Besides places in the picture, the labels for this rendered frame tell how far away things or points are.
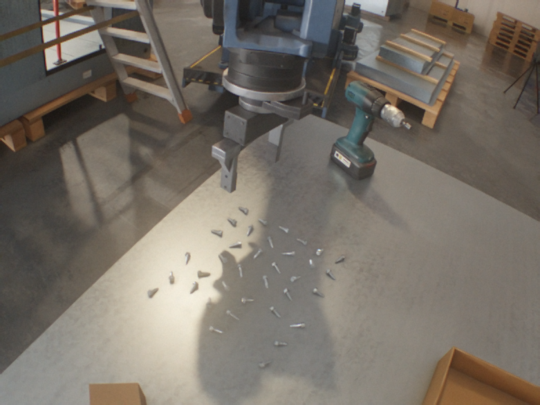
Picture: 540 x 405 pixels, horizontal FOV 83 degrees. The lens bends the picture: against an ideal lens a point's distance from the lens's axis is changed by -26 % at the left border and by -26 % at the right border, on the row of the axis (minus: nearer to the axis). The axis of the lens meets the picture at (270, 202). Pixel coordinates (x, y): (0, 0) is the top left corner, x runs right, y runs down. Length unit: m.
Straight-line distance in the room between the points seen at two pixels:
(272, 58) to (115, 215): 1.36
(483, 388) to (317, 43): 0.67
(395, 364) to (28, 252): 1.53
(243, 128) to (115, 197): 1.33
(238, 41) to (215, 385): 0.51
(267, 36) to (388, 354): 0.55
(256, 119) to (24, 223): 1.48
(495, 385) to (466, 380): 0.06
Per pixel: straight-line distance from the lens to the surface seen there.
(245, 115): 0.65
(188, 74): 2.43
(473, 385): 0.74
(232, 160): 0.68
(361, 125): 0.96
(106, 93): 2.79
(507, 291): 0.95
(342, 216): 0.88
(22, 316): 1.58
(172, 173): 2.01
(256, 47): 0.58
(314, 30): 0.59
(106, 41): 2.41
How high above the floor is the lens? 1.21
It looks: 40 degrees down
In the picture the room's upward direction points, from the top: 10 degrees clockwise
